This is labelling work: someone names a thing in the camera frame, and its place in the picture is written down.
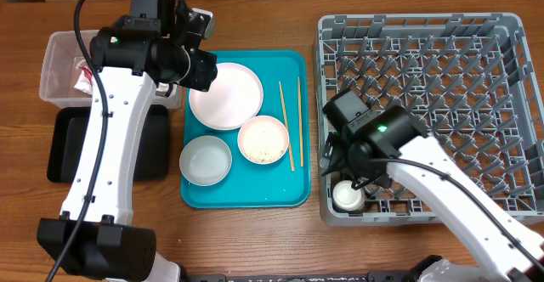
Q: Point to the wooden chopstick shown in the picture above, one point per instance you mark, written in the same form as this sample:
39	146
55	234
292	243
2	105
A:
300	121
285	118

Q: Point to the clear plastic bin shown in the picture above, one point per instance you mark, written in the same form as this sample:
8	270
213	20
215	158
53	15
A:
62	65

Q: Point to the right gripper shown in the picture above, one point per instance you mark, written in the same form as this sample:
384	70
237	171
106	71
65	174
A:
337	155

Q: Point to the black plastic tray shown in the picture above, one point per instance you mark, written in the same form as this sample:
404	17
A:
69	131

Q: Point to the red snack wrapper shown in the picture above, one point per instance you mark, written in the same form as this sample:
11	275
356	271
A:
87	73

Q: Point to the large white plate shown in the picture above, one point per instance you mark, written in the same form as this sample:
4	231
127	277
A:
235	96

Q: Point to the grey shallow bowl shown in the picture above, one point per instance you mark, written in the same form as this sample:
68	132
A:
205	161

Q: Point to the pink bowl with rice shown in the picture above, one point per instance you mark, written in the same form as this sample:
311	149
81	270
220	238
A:
263	140

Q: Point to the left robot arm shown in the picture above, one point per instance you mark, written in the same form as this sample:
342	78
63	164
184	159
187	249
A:
157	42

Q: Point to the small white cup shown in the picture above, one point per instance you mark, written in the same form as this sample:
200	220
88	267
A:
347	199

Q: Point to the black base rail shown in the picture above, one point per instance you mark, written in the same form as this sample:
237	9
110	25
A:
372	276

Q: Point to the white napkin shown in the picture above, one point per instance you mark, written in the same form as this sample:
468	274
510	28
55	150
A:
83	85

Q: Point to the teal serving tray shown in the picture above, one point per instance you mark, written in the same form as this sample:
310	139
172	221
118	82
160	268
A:
250	185

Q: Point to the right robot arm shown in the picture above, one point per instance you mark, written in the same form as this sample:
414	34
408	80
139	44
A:
504	248

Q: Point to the grey dishwasher rack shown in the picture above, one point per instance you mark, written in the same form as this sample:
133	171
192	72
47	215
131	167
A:
468	76

